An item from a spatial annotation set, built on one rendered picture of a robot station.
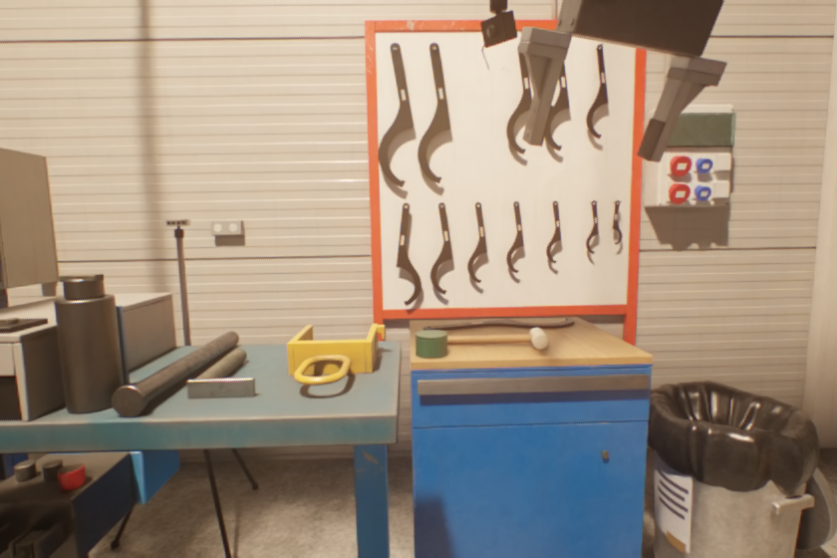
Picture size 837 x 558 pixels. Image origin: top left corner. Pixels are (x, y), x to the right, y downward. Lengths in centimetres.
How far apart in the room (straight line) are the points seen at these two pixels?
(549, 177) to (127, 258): 235
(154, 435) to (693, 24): 81
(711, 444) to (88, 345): 169
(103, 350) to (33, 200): 103
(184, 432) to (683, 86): 75
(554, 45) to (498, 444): 116
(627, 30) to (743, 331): 279
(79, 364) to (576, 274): 226
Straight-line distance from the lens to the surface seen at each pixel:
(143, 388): 78
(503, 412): 137
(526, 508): 154
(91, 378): 82
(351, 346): 82
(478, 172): 244
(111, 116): 294
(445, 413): 135
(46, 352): 86
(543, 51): 46
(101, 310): 80
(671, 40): 50
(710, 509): 193
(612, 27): 48
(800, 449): 186
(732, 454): 180
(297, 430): 69
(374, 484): 92
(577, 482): 154
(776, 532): 201
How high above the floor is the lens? 133
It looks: 7 degrees down
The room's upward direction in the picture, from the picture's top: 1 degrees counter-clockwise
